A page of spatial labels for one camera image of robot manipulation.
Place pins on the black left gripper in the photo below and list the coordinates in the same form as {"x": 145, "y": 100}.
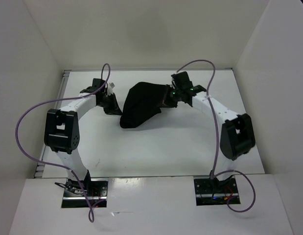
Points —
{"x": 115, "y": 108}

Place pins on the black skirt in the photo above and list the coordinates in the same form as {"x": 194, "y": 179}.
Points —
{"x": 142, "y": 103}

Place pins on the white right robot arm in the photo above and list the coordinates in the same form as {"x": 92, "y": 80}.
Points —
{"x": 233, "y": 131}

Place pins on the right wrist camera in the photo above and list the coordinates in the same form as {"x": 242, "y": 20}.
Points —
{"x": 174, "y": 77}

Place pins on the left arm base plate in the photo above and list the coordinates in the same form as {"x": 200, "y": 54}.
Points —
{"x": 74, "y": 198}

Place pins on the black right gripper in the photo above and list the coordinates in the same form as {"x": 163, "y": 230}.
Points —
{"x": 167, "y": 102}

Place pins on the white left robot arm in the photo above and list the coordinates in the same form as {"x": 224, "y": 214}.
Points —
{"x": 62, "y": 128}

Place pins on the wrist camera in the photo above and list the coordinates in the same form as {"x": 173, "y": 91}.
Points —
{"x": 174, "y": 77}
{"x": 109, "y": 89}

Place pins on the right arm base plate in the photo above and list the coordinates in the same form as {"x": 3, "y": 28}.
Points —
{"x": 210, "y": 192}

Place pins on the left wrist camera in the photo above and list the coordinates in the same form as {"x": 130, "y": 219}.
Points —
{"x": 109, "y": 89}

